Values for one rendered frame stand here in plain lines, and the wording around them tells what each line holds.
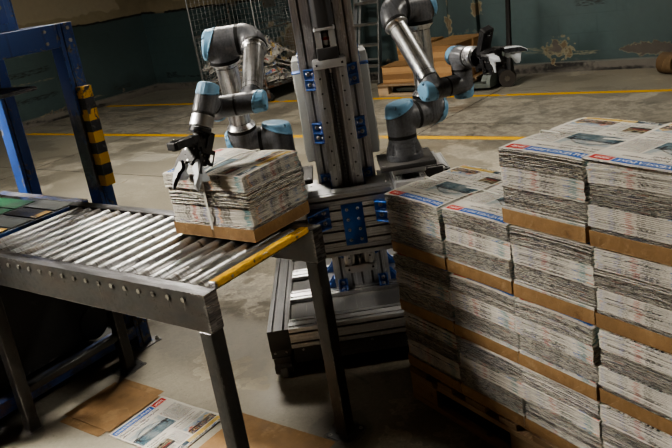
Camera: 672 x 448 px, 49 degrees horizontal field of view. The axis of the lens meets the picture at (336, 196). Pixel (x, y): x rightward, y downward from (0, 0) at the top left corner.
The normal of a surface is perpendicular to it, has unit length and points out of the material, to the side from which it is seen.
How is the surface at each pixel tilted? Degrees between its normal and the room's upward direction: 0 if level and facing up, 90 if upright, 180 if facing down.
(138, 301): 90
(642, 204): 90
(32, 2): 90
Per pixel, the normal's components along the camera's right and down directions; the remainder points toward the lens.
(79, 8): 0.80, 0.05
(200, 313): -0.58, 0.33
